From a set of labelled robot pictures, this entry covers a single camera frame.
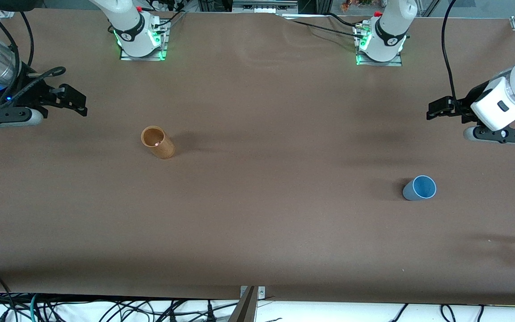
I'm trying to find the blue cup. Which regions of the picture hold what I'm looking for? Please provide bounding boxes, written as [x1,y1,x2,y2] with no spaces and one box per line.
[402,175,437,201]

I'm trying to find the wooden cylinder holder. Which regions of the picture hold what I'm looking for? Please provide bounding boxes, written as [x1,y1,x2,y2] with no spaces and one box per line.
[141,126,176,160]

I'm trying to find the grey metal device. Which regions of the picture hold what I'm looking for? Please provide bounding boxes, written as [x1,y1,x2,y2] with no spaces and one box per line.
[232,0,300,14]

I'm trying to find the brown table cover sheet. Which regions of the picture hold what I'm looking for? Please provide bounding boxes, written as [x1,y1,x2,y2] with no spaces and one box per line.
[0,8,515,307]

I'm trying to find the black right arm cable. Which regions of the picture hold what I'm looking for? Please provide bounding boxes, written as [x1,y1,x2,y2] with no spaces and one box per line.
[0,0,67,110]

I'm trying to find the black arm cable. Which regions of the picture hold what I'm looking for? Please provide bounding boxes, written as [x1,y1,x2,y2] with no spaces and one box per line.
[0,0,67,110]
[442,0,460,101]

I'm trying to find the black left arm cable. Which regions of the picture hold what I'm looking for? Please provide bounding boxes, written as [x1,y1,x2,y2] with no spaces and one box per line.
[442,0,460,101]

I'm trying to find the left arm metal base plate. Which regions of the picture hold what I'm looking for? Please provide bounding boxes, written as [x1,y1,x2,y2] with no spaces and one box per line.
[355,22,404,67]

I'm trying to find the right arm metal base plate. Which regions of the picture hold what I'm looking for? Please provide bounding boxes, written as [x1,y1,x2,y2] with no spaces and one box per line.
[119,18,169,61]

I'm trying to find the black base cable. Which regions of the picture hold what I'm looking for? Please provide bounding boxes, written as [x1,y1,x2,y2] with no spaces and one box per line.
[326,13,366,28]
[290,19,362,38]

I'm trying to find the small metal bracket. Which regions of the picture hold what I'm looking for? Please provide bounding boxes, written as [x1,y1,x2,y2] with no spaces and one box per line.
[240,285,266,301]

